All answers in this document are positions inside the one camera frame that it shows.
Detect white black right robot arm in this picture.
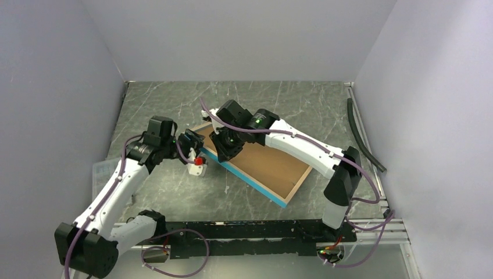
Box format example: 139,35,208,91
201,99,362,241

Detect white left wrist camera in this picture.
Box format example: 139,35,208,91
187,149,208,177

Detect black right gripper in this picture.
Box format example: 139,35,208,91
209,124,245,163

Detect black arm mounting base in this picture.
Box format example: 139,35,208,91
133,219,358,259

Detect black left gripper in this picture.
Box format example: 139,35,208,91
161,128,205,164

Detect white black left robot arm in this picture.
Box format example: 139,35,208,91
55,116,205,278

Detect clear plastic screw box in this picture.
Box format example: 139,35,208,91
92,158,120,199

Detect black corrugated hose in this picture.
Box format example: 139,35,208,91
346,98,387,173

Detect aluminium extrusion rail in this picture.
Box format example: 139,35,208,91
105,215,409,249

